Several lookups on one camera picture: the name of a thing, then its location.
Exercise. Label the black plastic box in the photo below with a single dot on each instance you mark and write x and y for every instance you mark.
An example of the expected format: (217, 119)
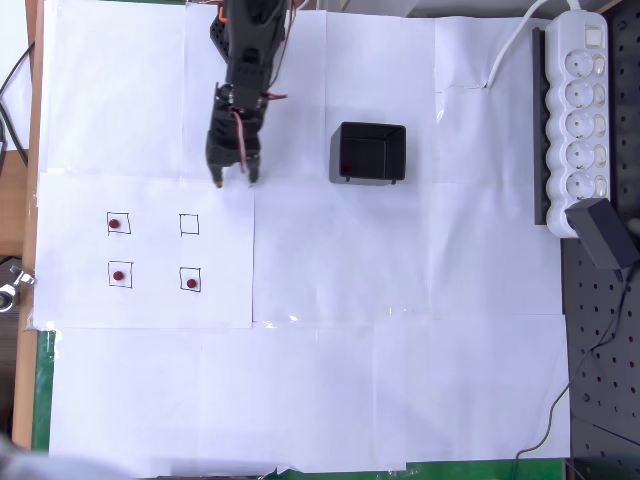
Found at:
(370, 147)

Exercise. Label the black shelf bar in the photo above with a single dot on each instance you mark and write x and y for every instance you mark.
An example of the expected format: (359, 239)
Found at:
(539, 150)

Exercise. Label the metal clamp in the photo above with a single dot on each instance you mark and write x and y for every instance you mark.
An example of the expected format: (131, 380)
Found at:
(12, 287)

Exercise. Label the white paper with drawn squares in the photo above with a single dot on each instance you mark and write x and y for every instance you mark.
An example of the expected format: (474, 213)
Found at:
(150, 310)

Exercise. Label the white power strip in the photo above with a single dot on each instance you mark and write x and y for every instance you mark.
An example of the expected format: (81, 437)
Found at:
(575, 125)

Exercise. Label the black power adapter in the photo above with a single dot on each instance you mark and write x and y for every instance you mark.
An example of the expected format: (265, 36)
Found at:
(602, 232)

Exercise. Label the black pegboard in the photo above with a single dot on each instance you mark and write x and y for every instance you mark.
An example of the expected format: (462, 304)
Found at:
(615, 350)

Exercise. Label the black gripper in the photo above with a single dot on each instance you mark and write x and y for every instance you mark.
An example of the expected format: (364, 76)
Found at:
(229, 145)

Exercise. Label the green cutting mat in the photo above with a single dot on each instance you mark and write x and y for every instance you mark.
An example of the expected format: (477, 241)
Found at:
(42, 380)

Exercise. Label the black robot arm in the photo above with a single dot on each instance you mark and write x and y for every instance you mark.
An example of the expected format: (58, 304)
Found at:
(252, 35)

